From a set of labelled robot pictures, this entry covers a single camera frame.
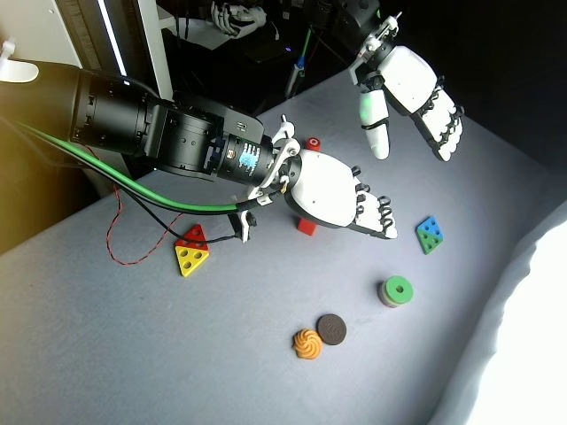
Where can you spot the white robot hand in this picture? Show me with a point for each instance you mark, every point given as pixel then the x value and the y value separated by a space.
pixel 407 79
pixel 323 190

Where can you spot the red rectangular block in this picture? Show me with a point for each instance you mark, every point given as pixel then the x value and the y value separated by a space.
pixel 307 226

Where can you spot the blue green holed block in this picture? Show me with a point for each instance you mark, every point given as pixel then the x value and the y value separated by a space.
pixel 429 237

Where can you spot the red yellow holed triangle block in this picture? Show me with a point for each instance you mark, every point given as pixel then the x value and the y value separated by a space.
pixel 190 261

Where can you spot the spare white robot hand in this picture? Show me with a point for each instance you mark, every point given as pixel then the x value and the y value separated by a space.
pixel 235 20

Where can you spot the small red cylinder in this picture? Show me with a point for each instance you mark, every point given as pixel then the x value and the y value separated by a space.
pixel 313 144

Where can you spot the brown chocolate cookie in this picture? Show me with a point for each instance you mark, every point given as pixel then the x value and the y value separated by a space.
pixel 331 329

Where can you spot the orange swirl cookie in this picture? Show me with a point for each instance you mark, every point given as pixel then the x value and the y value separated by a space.
pixel 307 344

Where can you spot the white robot body column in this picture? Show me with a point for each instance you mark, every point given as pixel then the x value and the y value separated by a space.
pixel 44 26

